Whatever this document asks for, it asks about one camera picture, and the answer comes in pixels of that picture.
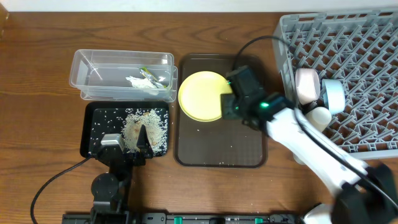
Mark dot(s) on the yellow plate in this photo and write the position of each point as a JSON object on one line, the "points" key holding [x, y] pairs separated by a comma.
{"points": [[199, 95]]}

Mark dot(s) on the light blue bowl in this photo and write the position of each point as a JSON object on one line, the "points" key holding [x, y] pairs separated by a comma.
{"points": [[334, 96]]}

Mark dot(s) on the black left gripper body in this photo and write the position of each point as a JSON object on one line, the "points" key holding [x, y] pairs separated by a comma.
{"points": [[123, 154]]}

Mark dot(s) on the dark brown serving tray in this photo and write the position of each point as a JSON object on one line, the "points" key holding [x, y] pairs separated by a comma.
{"points": [[220, 143]]}

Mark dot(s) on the white plastic cup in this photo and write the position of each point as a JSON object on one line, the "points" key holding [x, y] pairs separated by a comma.
{"points": [[319, 117]]}

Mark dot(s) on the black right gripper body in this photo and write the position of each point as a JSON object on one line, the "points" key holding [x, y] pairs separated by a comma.
{"points": [[230, 104]]}

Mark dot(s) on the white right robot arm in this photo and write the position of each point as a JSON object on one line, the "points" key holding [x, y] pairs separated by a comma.
{"points": [[363, 194]]}

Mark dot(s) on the clear plastic container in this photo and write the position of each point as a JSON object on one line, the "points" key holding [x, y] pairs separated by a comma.
{"points": [[101, 74]]}

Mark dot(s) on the grey dishwasher rack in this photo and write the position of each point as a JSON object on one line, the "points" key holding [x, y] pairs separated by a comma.
{"points": [[359, 49]]}

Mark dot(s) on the white tissue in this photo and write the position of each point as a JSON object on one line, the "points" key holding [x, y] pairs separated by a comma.
{"points": [[134, 83]]}

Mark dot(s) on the green snack wrapper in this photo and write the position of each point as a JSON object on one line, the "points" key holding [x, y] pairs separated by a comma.
{"points": [[152, 77]]}

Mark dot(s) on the white bowl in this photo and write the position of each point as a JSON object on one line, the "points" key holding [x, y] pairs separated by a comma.
{"points": [[307, 85]]}

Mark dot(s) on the black waste tray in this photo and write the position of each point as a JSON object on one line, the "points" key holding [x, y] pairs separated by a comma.
{"points": [[91, 107]]}

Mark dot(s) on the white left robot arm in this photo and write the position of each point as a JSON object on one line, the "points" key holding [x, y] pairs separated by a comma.
{"points": [[110, 189]]}

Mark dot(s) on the rice food waste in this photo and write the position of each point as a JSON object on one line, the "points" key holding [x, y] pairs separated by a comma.
{"points": [[127, 122]]}

